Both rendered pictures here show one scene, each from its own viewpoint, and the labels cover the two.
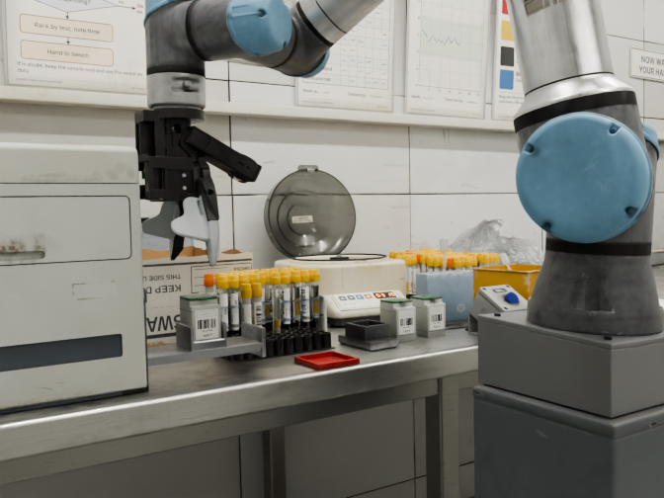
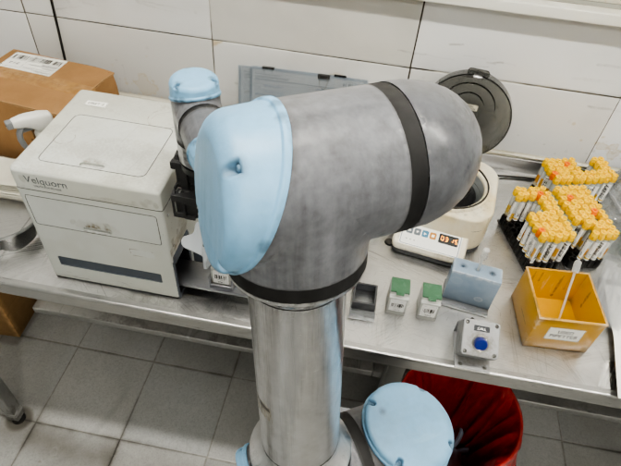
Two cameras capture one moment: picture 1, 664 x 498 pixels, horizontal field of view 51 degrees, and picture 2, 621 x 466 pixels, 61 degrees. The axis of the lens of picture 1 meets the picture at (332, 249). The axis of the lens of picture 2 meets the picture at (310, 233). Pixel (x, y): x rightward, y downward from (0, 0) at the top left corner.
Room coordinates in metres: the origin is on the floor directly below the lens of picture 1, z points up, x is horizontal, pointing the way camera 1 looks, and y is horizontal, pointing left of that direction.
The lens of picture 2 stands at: (0.50, -0.38, 1.78)
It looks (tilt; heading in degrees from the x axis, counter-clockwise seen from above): 46 degrees down; 39
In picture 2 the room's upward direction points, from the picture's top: 5 degrees clockwise
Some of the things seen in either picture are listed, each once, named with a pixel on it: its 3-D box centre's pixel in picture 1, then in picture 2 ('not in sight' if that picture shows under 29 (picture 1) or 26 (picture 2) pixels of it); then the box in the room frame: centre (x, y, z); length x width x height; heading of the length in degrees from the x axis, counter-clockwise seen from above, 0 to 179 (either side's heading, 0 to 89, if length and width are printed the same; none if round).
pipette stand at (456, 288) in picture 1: (445, 298); (470, 285); (1.28, -0.21, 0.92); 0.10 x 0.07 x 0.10; 114
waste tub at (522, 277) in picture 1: (521, 292); (555, 309); (1.35, -0.37, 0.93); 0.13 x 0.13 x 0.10; 37
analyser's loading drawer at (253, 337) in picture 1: (185, 343); (214, 275); (0.92, 0.20, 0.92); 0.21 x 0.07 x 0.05; 122
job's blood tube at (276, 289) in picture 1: (277, 316); not in sight; (1.09, 0.09, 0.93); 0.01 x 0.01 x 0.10
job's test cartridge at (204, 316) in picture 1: (200, 322); (224, 268); (0.93, 0.18, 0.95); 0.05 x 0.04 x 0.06; 32
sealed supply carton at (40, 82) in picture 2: not in sight; (46, 109); (0.95, 0.91, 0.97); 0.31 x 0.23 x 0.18; 116
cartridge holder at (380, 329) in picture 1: (367, 334); (364, 298); (1.11, -0.05, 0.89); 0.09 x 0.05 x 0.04; 33
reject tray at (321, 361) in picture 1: (326, 360); not in sight; (0.99, 0.01, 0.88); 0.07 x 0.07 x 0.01; 32
